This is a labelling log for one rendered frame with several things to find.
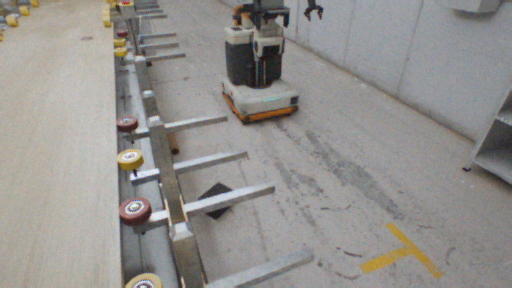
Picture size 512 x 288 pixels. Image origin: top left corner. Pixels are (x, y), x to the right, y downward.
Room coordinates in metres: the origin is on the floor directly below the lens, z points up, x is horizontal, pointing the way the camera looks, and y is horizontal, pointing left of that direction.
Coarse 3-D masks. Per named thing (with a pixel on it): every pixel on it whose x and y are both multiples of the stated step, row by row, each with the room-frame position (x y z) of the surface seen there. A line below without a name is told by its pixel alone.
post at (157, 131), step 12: (156, 120) 0.55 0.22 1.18; (156, 132) 0.54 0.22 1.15; (156, 144) 0.54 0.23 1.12; (168, 144) 0.55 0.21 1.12; (156, 156) 0.53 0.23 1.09; (168, 156) 0.54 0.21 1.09; (168, 168) 0.54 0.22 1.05; (168, 180) 0.54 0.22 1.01; (168, 192) 0.54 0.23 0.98; (168, 204) 0.53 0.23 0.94; (180, 204) 0.54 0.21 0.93; (180, 216) 0.54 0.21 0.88
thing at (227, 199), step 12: (228, 192) 0.67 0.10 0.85; (240, 192) 0.67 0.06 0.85; (252, 192) 0.67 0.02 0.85; (264, 192) 0.68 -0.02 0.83; (192, 204) 0.62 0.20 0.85; (204, 204) 0.62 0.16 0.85; (216, 204) 0.62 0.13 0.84; (228, 204) 0.64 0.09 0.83; (156, 216) 0.57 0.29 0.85; (192, 216) 0.59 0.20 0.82; (144, 228) 0.54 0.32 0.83
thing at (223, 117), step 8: (192, 120) 1.12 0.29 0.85; (200, 120) 1.12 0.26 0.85; (208, 120) 1.13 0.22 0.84; (216, 120) 1.14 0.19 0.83; (224, 120) 1.15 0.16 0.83; (144, 128) 1.05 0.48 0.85; (168, 128) 1.06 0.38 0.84; (176, 128) 1.07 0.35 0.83; (184, 128) 1.08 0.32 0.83; (128, 136) 1.00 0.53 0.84; (136, 136) 1.01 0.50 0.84; (144, 136) 1.02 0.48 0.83
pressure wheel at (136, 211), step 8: (128, 200) 0.58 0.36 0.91; (136, 200) 0.58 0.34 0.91; (144, 200) 0.58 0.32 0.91; (120, 208) 0.55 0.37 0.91; (128, 208) 0.55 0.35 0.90; (136, 208) 0.55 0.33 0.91; (144, 208) 0.55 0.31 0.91; (120, 216) 0.52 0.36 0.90; (128, 216) 0.52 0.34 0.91; (136, 216) 0.52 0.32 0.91; (144, 216) 0.53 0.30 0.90; (128, 224) 0.51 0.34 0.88; (136, 224) 0.51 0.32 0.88; (144, 232) 0.55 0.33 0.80
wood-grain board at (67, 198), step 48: (48, 0) 3.89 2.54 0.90; (96, 0) 3.90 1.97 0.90; (0, 48) 1.98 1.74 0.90; (48, 48) 1.98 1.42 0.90; (96, 48) 1.98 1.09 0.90; (0, 96) 1.25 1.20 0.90; (48, 96) 1.25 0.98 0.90; (96, 96) 1.25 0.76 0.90; (0, 144) 0.86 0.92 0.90; (48, 144) 0.86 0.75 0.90; (96, 144) 0.86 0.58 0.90; (0, 192) 0.61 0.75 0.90; (48, 192) 0.61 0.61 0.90; (96, 192) 0.61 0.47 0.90; (0, 240) 0.45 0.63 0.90; (48, 240) 0.45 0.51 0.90; (96, 240) 0.45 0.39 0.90
